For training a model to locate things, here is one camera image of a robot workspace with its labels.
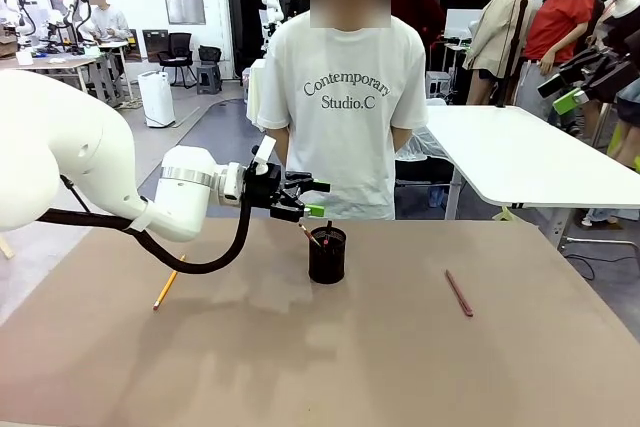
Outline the mannequin in beige coat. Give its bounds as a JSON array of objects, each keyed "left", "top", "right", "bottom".
[{"left": 462, "top": 0, "right": 536, "bottom": 106}]

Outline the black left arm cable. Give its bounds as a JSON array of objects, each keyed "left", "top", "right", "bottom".
[{"left": 34, "top": 174, "right": 253, "bottom": 277}]

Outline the wooden workbench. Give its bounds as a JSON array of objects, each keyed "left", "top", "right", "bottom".
[{"left": 0, "top": 41, "right": 137, "bottom": 113}]

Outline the black and white workbench robot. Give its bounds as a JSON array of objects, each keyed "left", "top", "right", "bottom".
[{"left": 47, "top": 0, "right": 96, "bottom": 56}]

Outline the white monitor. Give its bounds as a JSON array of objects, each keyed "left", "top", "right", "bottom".
[{"left": 443, "top": 8, "right": 485, "bottom": 41}]

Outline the yellow-green object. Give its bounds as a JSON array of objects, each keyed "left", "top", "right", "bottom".
[{"left": 607, "top": 121, "right": 640, "bottom": 171}]

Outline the grey stool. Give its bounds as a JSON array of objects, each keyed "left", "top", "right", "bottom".
[{"left": 195, "top": 64, "right": 224, "bottom": 96}]

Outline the black bag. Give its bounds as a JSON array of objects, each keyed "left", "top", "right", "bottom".
[{"left": 198, "top": 45, "right": 223, "bottom": 67}]

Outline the table with white cloth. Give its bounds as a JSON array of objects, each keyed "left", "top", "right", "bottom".
[{"left": 247, "top": 59, "right": 269, "bottom": 131}]

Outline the person's right forearm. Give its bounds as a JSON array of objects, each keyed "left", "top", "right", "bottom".
[{"left": 272, "top": 127, "right": 292, "bottom": 171}]

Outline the dark wall sign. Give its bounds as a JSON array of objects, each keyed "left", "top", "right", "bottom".
[{"left": 142, "top": 29, "right": 170, "bottom": 62}]

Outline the black pen with red end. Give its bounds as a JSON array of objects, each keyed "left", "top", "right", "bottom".
[{"left": 298, "top": 224, "right": 322, "bottom": 250}]

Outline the person's left forearm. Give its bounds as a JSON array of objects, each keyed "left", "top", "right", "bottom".
[{"left": 392, "top": 124, "right": 417, "bottom": 154}]

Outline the mannequin with bucket hat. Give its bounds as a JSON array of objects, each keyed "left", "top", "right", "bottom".
[{"left": 582, "top": 0, "right": 640, "bottom": 168}]

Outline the seated man in white sweatshirt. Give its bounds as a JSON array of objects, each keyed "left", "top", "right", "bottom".
[{"left": 82, "top": 0, "right": 132, "bottom": 43}]

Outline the black tripod stand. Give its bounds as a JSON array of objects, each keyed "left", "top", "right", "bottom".
[{"left": 499, "top": 0, "right": 535, "bottom": 108}]

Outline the yellow pencil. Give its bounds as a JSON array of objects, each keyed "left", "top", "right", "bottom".
[{"left": 152, "top": 254, "right": 186, "bottom": 312}]

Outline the black office chair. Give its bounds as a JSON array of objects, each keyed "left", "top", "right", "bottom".
[{"left": 157, "top": 32, "right": 198, "bottom": 89}]

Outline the person in white T-shirt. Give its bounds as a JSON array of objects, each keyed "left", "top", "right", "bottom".
[{"left": 257, "top": 0, "right": 430, "bottom": 222}]

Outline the pink pen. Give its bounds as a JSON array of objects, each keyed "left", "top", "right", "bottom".
[{"left": 444, "top": 269, "right": 475, "bottom": 319}]

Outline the white air purifier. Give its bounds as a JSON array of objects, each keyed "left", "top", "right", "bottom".
[{"left": 137, "top": 71, "right": 176, "bottom": 129}]

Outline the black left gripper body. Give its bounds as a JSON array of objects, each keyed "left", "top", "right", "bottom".
[{"left": 242, "top": 163, "right": 287, "bottom": 210}]

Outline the black mesh pen holder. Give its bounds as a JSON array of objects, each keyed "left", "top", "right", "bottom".
[{"left": 308, "top": 227, "right": 348, "bottom": 285}]

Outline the clear plastic sheet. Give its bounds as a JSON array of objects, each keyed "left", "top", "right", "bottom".
[{"left": 394, "top": 126, "right": 455, "bottom": 162}]

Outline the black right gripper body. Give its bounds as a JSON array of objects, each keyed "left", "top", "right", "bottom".
[{"left": 564, "top": 46, "right": 640, "bottom": 104}]

